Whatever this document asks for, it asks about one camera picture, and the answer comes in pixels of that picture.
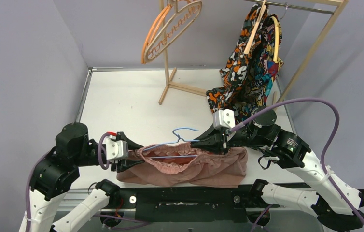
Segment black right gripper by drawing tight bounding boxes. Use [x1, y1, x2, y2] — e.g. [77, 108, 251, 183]
[191, 121, 270, 154]

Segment blue wire hanger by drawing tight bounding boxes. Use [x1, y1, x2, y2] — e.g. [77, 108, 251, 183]
[141, 127, 199, 159]

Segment pink shorts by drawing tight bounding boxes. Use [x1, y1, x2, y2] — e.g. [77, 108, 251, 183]
[116, 143, 248, 189]

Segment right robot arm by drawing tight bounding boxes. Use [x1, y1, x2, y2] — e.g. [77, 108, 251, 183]
[191, 107, 364, 232]

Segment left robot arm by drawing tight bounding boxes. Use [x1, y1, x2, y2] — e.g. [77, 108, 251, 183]
[19, 122, 142, 232]

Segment orange camouflage shorts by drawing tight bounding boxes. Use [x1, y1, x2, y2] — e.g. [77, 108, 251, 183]
[206, 4, 263, 113]

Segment colourful comic print shorts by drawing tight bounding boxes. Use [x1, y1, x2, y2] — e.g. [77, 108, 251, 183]
[243, 14, 283, 108]

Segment curved wooden hanger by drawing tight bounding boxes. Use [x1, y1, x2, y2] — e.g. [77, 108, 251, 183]
[271, 16, 280, 63]

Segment beige notched wooden hanger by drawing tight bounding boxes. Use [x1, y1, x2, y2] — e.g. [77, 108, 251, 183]
[144, 0, 203, 63]

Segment orange plastic hanger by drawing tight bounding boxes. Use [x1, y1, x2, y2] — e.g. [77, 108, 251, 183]
[141, 0, 189, 65]

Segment straight wooden hanger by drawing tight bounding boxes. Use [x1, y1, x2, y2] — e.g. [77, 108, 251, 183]
[243, 0, 266, 55]

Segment wooden clothes rack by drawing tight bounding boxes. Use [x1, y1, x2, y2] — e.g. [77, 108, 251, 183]
[158, 0, 350, 106]

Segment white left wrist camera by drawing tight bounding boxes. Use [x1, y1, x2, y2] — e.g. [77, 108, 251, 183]
[106, 132, 129, 162]

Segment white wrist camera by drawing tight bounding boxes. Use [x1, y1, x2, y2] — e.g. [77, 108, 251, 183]
[106, 132, 129, 162]
[212, 109, 236, 130]

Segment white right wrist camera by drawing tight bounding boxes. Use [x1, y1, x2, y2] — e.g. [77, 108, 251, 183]
[212, 109, 236, 130]

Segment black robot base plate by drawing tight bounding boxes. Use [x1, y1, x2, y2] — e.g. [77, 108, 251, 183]
[102, 185, 267, 223]

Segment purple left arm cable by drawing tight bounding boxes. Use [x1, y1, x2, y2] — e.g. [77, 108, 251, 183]
[24, 132, 111, 232]

